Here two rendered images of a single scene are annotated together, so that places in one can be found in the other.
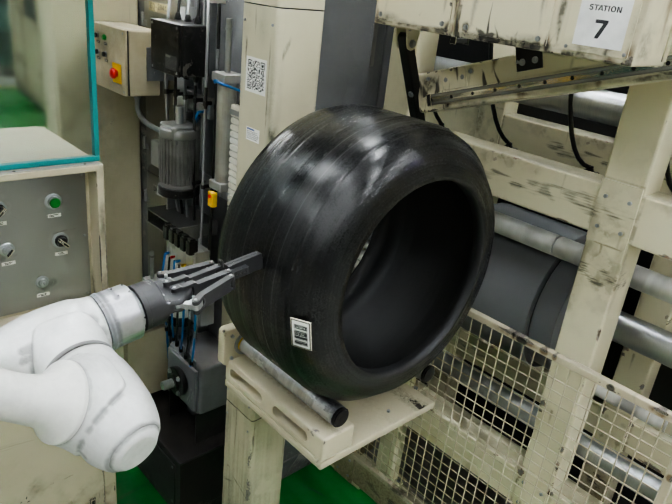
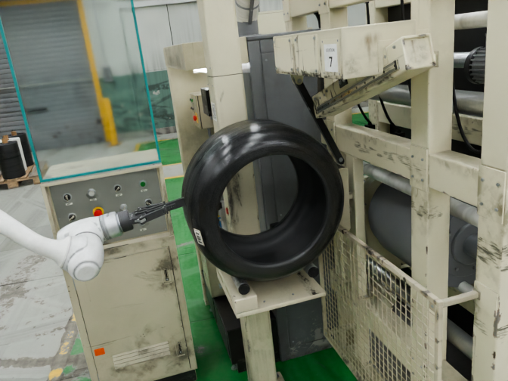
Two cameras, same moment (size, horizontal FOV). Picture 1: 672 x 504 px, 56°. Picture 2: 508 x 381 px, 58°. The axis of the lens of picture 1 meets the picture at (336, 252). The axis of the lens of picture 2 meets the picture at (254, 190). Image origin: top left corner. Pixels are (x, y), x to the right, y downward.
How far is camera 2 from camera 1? 91 cm
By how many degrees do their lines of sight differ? 29
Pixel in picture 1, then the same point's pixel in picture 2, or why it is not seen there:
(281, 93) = (223, 119)
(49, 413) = (54, 253)
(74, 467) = (166, 322)
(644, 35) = (347, 61)
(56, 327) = (78, 226)
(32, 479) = (145, 324)
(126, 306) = (109, 219)
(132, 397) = (86, 250)
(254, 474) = (251, 336)
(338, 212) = (207, 175)
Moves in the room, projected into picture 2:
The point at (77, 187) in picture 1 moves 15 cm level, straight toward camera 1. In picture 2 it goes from (153, 176) to (144, 185)
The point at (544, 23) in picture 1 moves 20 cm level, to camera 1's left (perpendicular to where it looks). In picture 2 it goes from (317, 62) to (261, 66)
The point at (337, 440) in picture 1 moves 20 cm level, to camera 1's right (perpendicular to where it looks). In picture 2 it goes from (245, 302) to (293, 312)
